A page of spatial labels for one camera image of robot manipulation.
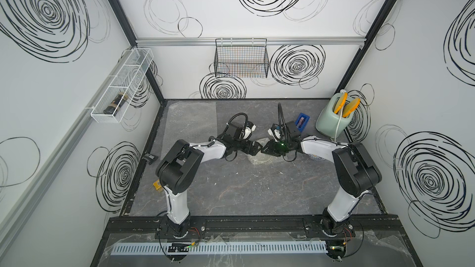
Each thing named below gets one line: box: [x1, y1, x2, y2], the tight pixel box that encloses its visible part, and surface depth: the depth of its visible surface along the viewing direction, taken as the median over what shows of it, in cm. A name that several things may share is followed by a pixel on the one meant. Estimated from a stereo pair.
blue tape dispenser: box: [295, 112, 311, 133], surface depth 104 cm
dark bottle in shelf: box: [102, 92, 129, 117], surface depth 68 cm
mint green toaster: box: [315, 92, 355, 138], surface depth 94 cm
